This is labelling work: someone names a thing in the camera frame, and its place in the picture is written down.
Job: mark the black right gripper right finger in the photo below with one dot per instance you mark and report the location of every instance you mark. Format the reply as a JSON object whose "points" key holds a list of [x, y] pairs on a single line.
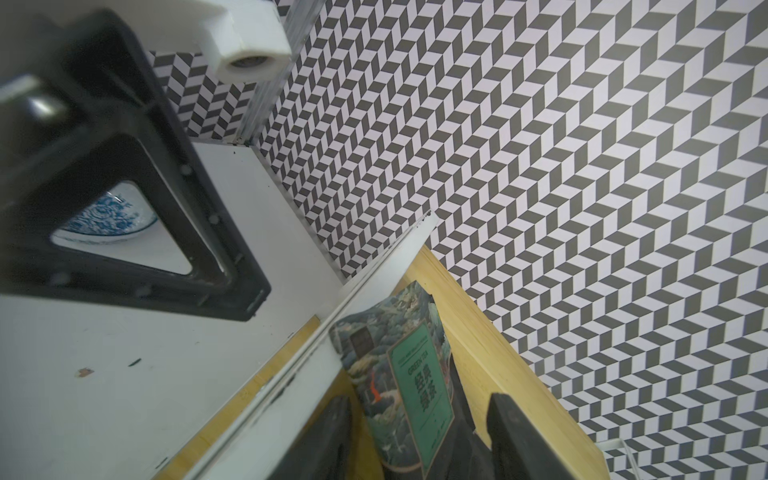
{"points": [[518, 450]]}

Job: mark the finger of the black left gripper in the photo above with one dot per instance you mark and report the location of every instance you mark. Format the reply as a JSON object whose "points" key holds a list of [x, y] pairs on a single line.
{"points": [[81, 112]]}

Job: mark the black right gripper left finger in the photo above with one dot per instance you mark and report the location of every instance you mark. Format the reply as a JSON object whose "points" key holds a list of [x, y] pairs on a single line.
{"points": [[323, 451]]}

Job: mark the green label tea bag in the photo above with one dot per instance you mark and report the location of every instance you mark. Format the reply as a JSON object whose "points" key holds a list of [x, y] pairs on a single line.
{"points": [[399, 360]]}

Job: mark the blue patterned ceramic bowl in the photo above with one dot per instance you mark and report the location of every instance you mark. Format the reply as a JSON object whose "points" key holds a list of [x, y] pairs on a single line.
{"points": [[119, 214]]}

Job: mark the wooden shelf white frame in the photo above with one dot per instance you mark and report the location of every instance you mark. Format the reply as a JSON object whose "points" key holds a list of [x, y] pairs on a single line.
{"points": [[484, 363]]}

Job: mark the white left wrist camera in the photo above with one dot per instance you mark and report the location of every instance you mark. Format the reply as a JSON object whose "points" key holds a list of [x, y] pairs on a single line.
{"points": [[242, 41]]}

